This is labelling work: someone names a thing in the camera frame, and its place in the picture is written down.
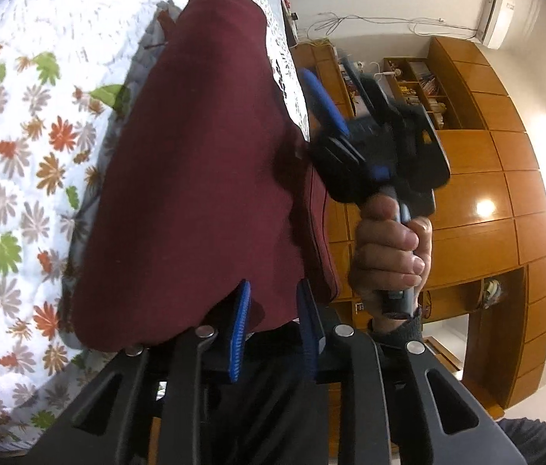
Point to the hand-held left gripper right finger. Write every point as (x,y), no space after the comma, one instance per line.
(308,334)

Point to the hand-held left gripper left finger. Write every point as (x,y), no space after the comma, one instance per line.
(239,329)

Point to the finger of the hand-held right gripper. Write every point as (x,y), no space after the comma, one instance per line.
(326,101)
(367,92)

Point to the maroon pants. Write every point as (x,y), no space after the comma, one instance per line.
(195,155)

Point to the person's left forearm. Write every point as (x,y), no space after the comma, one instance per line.
(530,441)

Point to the person's right hand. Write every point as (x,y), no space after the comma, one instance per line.
(384,252)

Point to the row of shelf books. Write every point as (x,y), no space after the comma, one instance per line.
(430,92)

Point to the white air conditioner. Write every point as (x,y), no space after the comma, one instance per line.
(496,17)

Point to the floral quilted bedspread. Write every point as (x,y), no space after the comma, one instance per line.
(21,155)

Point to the wooden wall cabinet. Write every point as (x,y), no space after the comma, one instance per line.
(496,155)

